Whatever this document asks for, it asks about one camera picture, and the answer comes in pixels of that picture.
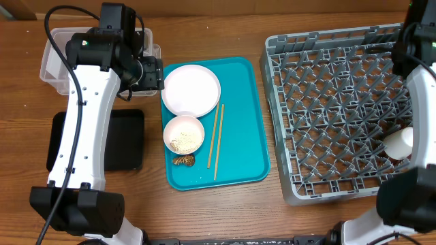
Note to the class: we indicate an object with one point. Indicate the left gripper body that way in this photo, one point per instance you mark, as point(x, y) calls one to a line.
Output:
point(146, 74)

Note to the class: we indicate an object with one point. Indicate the small white bowl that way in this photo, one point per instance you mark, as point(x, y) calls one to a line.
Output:
point(183, 135)

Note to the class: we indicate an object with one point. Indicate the white cup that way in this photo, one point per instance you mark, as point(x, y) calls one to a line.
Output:
point(398, 145)

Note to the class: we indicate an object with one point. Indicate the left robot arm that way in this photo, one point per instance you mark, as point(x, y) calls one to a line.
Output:
point(102, 63)

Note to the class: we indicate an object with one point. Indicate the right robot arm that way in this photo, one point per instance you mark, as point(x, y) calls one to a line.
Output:
point(405, 204)

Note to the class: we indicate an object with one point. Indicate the grey dishwasher rack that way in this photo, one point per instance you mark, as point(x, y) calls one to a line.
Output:
point(332, 105)

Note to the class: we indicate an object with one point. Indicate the large white plate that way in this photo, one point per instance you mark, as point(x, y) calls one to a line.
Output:
point(192, 90)

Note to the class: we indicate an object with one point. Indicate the black plastic tray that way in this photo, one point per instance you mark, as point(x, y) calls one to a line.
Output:
point(124, 144)

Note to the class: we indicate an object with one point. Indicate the left wooden chopstick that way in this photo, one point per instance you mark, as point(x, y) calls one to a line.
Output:
point(213, 136)

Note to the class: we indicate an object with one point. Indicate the wooden chopstick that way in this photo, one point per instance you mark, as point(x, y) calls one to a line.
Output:
point(219, 142)
point(213, 136)

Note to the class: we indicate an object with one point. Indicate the clear plastic bin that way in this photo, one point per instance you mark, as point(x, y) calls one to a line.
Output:
point(54, 72)

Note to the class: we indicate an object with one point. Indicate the brown dried mushroom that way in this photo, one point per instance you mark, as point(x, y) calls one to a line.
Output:
point(187, 160)

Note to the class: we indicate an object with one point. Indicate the right wooden chopstick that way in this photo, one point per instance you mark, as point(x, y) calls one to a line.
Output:
point(219, 142)

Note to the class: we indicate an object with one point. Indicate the teal serving tray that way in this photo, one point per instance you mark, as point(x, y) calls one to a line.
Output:
point(244, 152)

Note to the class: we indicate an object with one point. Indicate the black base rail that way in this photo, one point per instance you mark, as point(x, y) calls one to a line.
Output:
point(296, 240)

